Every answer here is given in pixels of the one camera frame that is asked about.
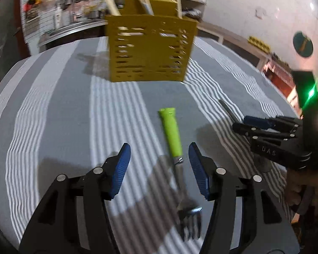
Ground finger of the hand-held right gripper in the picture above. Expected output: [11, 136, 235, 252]
[243, 115, 301, 134]
[232, 123, 311, 170]

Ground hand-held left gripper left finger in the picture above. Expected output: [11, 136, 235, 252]
[19, 143, 131, 254]

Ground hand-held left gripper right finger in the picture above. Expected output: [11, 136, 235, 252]
[188, 142, 300, 254]

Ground dark metal spoon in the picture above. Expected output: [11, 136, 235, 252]
[218, 99, 274, 174]

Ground green handled metal fork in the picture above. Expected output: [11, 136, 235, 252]
[158, 107, 203, 242]

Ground yellow perforated utensil holder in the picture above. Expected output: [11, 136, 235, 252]
[104, 0, 199, 83]

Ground person's right hand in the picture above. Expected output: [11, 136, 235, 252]
[284, 170, 318, 215]

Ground red box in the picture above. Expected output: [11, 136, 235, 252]
[264, 63, 295, 91]

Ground yellow tray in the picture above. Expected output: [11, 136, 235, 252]
[247, 35, 271, 52]

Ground grey white striped tablecloth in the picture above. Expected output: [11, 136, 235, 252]
[0, 36, 300, 254]

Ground steel kitchen counter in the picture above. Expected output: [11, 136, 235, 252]
[38, 20, 294, 85]

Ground steel sink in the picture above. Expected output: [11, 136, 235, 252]
[46, 22, 107, 36]

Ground white bottle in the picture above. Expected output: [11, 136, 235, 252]
[54, 5, 63, 30]

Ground round green wall plaque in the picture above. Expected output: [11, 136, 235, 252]
[293, 31, 314, 58]

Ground white wire grid rack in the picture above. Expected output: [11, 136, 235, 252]
[21, 0, 57, 35]

